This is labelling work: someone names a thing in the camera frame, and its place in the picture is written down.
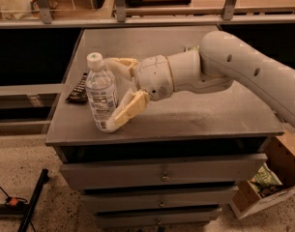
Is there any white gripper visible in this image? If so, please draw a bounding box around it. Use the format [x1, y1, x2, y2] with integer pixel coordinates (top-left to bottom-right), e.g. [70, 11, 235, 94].
[104, 55, 173, 132]

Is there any clear plastic water bottle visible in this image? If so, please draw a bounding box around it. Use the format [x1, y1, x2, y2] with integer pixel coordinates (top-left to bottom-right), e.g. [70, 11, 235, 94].
[85, 52, 118, 132]

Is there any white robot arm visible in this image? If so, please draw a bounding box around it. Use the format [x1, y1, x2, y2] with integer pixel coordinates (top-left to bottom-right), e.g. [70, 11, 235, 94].
[104, 31, 295, 131]

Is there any black remote control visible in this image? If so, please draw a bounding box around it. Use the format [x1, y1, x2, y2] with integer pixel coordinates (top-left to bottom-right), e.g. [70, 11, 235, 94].
[66, 72, 88, 103]

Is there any green snack bag on table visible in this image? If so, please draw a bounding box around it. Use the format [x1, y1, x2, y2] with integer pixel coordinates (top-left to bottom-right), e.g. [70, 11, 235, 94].
[184, 45, 199, 52]

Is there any grey drawer cabinet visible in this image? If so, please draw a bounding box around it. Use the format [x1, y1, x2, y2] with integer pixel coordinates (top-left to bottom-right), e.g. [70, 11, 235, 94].
[46, 26, 283, 227]

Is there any top grey drawer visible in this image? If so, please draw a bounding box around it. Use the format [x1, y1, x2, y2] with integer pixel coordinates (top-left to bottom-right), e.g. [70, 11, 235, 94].
[60, 154, 267, 189]

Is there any grey drawer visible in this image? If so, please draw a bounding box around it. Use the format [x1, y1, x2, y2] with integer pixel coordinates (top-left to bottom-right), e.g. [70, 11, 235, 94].
[80, 186, 238, 213]
[60, 154, 267, 189]
[96, 207, 222, 228]

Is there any middle grey drawer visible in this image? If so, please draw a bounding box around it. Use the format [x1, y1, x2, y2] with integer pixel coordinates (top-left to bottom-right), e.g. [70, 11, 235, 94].
[80, 186, 238, 213]

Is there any bottom grey drawer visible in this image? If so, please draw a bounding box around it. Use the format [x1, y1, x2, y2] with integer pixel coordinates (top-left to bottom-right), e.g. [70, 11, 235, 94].
[96, 207, 222, 228]

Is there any green snack bag in box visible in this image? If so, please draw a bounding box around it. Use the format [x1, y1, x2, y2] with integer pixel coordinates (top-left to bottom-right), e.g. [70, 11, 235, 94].
[250, 163, 282, 197]

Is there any cardboard box on floor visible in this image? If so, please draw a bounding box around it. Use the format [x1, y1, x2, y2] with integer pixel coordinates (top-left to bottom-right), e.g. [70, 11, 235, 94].
[229, 130, 295, 218]

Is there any black metal stand base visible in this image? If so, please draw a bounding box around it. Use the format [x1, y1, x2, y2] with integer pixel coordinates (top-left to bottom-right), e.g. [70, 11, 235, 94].
[0, 168, 49, 232]

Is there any grey metal shelf rail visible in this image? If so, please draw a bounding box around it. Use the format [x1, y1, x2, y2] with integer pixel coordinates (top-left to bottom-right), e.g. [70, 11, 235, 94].
[0, 0, 295, 28]

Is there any black cable with orange clip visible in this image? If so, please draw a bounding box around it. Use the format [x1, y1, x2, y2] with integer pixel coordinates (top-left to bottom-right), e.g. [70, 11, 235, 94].
[0, 177, 37, 232]

